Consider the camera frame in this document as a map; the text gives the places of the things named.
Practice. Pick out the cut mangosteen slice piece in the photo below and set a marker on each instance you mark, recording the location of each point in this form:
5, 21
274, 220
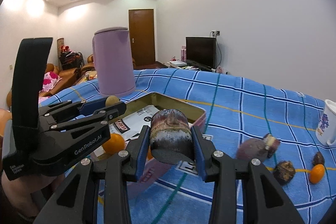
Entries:
271, 144

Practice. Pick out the orange leather sofa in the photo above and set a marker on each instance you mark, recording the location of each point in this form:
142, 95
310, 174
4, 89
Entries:
70, 77

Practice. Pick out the white printed mug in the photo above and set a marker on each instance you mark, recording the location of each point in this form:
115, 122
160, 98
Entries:
325, 131

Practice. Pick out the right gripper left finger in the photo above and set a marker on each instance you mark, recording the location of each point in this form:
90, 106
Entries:
76, 198

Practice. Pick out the wall power socket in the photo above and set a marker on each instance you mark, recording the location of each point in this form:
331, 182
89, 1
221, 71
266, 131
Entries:
215, 33

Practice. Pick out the left hand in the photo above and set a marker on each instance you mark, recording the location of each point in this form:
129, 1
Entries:
19, 192

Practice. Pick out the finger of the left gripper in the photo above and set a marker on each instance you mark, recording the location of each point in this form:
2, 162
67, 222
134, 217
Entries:
84, 108
58, 125

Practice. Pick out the brown wooden door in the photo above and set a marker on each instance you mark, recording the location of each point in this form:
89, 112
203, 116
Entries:
142, 37

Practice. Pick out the dark rough mangosteen shell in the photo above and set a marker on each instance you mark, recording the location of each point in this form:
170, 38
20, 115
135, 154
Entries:
284, 172

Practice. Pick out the white paper in tin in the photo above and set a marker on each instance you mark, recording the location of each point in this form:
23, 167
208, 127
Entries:
130, 126

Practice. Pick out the pink floral cushion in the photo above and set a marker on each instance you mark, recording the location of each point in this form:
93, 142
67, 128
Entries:
50, 80

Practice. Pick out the low white tv table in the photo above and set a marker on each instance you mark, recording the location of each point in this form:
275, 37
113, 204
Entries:
183, 65

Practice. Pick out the pink metal tin box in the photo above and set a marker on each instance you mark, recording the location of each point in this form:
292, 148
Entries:
168, 108

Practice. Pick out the whole purple mangosteen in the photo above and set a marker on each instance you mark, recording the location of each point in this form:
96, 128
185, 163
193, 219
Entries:
252, 149

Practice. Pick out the orange mandarin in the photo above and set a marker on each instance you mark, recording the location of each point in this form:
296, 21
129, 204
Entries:
317, 173

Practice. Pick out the small yellow-brown round fruit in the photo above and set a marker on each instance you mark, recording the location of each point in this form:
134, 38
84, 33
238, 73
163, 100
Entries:
111, 100

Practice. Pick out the orange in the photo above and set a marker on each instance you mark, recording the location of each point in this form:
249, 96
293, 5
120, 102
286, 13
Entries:
114, 145

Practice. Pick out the blue plaid tablecloth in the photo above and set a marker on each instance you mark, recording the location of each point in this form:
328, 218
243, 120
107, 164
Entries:
237, 109

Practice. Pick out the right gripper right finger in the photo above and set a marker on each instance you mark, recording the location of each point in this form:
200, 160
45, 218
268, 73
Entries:
264, 200

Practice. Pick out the lilac cylindrical kettle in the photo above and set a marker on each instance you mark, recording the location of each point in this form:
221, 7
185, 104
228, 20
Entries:
113, 61

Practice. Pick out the black television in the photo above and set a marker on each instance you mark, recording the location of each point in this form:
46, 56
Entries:
201, 51

